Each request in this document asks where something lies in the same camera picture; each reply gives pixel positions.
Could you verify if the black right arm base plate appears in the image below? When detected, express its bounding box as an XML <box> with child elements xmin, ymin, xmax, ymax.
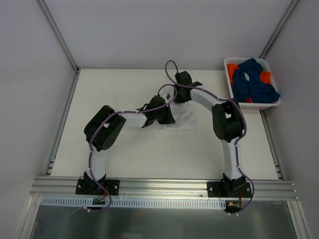
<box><xmin>206</xmin><ymin>181</ymin><xmax>252</xmax><ymax>198</ymax></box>

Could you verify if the aluminium frame post right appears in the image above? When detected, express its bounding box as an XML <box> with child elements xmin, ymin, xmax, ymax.
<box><xmin>259</xmin><ymin>0</ymin><xmax>300</xmax><ymax>59</ymax></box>

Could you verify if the orange t shirt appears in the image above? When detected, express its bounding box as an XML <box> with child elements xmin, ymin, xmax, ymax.
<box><xmin>226</xmin><ymin>63</ymin><xmax>271</xmax><ymax>90</ymax></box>

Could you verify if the aluminium frame post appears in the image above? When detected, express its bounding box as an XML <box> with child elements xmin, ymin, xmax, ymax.
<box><xmin>36</xmin><ymin>0</ymin><xmax>80</xmax><ymax>74</ymax></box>
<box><xmin>259</xmin><ymin>0</ymin><xmax>300</xmax><ymax>59</ymax></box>

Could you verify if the blue t shirt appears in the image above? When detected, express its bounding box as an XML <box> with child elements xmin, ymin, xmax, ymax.
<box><xmin>232</xmin><ymin>58</ymin><xmax>280</xmax><ymax>104</ymax></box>

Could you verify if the aluminium mounting rail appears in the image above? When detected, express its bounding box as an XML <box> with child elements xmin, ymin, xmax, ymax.
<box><xmin>30</xmin><ymin>176</ymin><xmax>300</xmax><ymax>201</ymax></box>

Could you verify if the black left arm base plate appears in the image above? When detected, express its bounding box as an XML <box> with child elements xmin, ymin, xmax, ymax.
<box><xmin>75</xmin><ymin>178</ymin><xmax>120</xmax><ymax>196</ymax></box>

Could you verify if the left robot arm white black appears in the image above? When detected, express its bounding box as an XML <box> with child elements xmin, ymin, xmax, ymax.
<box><xmin>84</xmin><ymin>93</ymin><xmax>175</xmax><ymax>194</ymax></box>

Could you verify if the aluminium frame post left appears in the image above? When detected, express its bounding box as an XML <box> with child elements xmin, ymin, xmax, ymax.
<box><xmin>36</xmin><ymin>0</ymin><xmax>80</xmax><ymax>74</ymax></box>

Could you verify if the white plastic laundry basket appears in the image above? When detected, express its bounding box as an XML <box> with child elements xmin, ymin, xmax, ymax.
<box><xmin>224</xmin><ymin>57</ymin><xmax>281</xmax><ymax>110</ymax></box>

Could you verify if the white t shirt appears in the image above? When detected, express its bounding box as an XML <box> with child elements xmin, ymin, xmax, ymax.
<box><xmin>160</xmin><ymin>86</ymin><xmax>199</xmax><ymax>131</ymax></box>

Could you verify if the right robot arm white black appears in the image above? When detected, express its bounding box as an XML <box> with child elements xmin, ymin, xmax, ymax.
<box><xmin>174</xmin><ymin>71</ymin><xmax>246</xmax><ymax>197</ymax></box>

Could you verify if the white slotted cable duct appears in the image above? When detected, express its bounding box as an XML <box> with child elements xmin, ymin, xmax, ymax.
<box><xmin>40</xmin><ymin>197</ymin><xmax>226</xmax><ymax>210</ymax></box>

